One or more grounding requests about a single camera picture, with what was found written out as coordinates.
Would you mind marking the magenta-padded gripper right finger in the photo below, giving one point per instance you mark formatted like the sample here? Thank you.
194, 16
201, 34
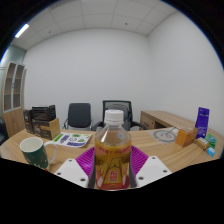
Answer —
139, 161

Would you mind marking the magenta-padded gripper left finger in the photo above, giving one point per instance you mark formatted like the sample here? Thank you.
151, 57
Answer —
85, 161

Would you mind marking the orange-labelled drink bottle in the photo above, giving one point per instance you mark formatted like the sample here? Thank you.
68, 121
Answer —
112, 153

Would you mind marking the white printed leaflet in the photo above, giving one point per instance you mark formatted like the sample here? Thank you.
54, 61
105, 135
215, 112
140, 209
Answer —
71, 139

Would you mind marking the white round disc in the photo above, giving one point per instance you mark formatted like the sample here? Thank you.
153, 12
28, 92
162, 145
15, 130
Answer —
165, 135

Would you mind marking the black solid-back chair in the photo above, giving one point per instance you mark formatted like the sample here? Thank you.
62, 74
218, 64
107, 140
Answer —
79, 115

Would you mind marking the wooden side desk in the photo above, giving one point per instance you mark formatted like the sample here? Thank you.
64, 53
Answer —
163, 119

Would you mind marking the brown gold-labelled cardboard box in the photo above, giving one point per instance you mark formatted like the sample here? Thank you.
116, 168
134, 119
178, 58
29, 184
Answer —
46, 129

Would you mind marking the green white-lined mug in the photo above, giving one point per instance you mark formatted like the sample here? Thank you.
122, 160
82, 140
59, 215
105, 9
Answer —
35, 154

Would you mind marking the orange wooden box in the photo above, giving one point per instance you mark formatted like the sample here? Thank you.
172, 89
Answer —
186, 137

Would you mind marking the black mesh office chair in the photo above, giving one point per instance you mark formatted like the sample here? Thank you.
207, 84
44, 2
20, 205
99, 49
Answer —
117, 106

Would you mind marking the dark striped cardboard box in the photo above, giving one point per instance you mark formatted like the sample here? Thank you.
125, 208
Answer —
43, 112

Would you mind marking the small tan box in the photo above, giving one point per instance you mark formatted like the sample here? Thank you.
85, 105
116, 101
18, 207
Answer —
201, 143

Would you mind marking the slim dark cardboard box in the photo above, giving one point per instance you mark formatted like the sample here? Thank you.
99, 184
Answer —
28, 120

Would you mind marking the small blue packet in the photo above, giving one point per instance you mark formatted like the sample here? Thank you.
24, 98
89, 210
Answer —
210, 152

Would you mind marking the upright purple box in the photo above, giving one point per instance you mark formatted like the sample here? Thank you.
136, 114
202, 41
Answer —
202, 121

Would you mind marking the green flat packet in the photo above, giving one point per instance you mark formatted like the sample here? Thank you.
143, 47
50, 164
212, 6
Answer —
211, 140

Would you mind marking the wooden glass-door shelf cabinet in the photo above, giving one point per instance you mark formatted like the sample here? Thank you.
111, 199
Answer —
13, 100

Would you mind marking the small ceiling light panel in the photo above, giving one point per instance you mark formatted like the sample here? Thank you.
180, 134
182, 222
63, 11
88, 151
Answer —
21, 30

